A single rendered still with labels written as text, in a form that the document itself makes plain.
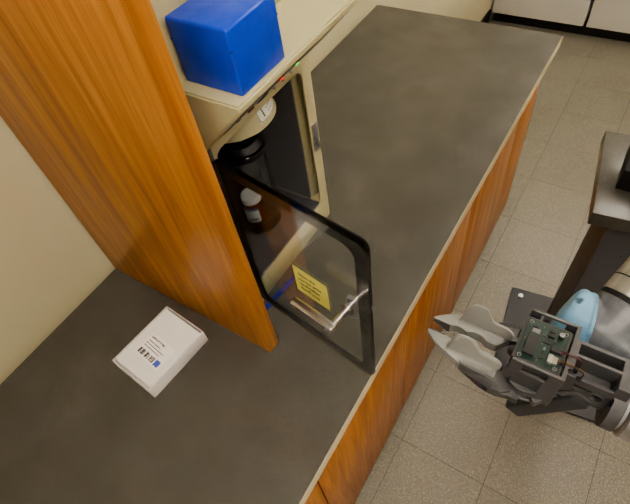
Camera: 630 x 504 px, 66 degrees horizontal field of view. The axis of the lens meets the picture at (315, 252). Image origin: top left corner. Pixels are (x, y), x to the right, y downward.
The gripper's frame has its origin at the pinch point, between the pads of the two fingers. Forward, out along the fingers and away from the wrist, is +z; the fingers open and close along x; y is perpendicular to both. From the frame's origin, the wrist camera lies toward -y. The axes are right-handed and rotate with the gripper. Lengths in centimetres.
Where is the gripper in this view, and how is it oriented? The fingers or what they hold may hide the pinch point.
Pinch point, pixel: (440, 331)
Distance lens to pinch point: 63.7
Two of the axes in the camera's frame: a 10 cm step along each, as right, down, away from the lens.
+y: -1.1, -6.2, -7.8
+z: -8.5, -3.5, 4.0
